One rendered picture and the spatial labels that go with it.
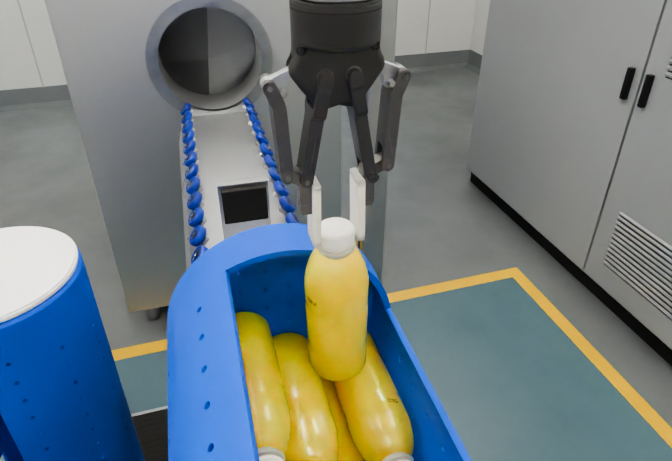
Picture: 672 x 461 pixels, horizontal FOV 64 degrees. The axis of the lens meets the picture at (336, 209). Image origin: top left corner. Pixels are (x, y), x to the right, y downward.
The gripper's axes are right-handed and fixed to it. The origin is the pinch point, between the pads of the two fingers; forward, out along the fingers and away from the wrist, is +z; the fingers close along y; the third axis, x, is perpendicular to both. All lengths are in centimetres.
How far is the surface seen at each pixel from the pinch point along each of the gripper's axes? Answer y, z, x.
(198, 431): 15.7, 12.1, 12.9
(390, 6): -29, -6, -64
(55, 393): 42, 46, -27
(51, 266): 39, 27, -38
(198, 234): 15, 33, -50
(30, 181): 118, 131, -288
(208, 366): 14.3, 10.8, 7.0
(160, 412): 37, 116, -78
